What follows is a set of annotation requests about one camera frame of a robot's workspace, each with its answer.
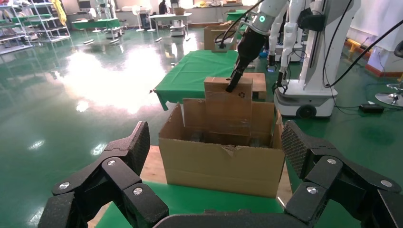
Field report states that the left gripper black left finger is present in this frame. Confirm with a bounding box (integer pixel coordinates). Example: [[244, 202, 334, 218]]
[[38, 121, 170, 228]]

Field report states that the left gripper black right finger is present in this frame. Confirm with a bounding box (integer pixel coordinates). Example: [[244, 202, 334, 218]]
[[281, 120, 403, 228]]

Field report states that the black idle robot gripper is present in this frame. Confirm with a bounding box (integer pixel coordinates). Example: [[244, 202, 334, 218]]
[[272, 71, 288, 95]]

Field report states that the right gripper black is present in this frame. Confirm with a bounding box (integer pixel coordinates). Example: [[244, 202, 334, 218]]
[[226, 28, 268, 93]]

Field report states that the small brown cardboard box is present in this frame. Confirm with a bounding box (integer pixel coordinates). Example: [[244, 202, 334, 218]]
[[204, 77, 253, 136]]

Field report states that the plain brown cardboard carton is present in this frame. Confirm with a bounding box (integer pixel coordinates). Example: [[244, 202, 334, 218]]
[[204, 24, 240, 52]]

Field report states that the large open cardboard carton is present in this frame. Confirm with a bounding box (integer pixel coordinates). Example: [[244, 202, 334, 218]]
[[158, 98, 286, 199]]

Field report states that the white wheeled robot body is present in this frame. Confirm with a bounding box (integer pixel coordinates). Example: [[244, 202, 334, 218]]
[[274, 0, 339, 119]]

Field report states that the white low cart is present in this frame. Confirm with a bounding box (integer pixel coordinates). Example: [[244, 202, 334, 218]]
[[170, 20, 186, 37]]

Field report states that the yellow floor barrier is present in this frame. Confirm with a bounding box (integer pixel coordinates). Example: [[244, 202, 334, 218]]
[[345, 38, 363, 60]]

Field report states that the black power adapter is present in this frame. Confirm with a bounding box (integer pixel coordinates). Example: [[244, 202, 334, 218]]
[[359, 104, 385, 114]]

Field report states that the white long table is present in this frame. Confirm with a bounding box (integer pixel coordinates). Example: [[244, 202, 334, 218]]
[[148, 12, 192, 41]]

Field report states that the office chair chrome base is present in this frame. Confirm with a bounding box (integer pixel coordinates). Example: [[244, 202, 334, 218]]
[[375, 41, 403, 108]]

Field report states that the green table cloth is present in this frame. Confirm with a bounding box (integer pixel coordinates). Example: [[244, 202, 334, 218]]
[[94, 180, 286, 228]]

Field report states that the white standing fan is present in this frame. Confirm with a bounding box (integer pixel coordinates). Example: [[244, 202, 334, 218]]
[[131, 5, 147, 33]]

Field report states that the green covered table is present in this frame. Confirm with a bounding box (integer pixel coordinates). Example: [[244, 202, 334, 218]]
[[71, 18, 122, 40]]

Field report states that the metal shelving rack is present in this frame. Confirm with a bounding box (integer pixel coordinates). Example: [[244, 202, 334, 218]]
[[0, 4, 34, 56], [29, 0, 71, 43]]

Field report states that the yellow hanging garment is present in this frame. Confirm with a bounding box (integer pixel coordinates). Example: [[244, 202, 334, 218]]
[[52, 0, 67, 27]]

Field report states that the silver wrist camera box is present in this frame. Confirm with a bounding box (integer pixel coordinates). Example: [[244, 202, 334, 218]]
[[211, 29, 238, 53]]

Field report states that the black camera cable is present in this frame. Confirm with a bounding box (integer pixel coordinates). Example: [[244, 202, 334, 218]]
[[214, 0, 265, 49]]

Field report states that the long black hanging cable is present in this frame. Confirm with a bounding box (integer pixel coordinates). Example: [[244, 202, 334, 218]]
[[322, 0, 403, 89]]

